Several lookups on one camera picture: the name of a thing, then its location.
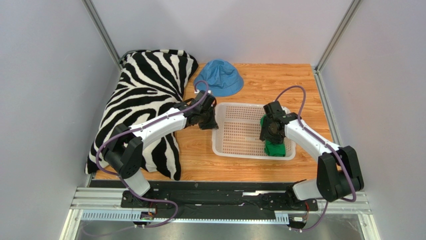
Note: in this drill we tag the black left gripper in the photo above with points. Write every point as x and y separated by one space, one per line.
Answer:
211 124

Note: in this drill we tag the zebra striped pillow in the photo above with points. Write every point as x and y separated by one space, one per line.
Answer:
151 82

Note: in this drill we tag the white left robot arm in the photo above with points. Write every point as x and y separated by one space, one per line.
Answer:
127 143

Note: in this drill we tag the left aluminium frame post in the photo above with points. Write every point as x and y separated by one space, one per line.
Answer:
96 19

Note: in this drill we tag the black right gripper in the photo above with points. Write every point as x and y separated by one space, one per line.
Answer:
272 139

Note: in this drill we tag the blue bucket hat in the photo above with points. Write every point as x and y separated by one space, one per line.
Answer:
222 78

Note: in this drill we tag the green t shirt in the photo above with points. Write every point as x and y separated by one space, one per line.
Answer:
274 150

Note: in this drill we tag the right aluminium frame post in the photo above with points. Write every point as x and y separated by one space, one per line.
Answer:
341 28

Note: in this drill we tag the aluminium frame post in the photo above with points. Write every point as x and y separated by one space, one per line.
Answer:
96 19
341 28

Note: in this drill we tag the white plastic basket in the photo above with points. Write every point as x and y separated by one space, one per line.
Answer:
238 133

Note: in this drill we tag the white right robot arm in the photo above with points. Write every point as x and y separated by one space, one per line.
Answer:
338 173

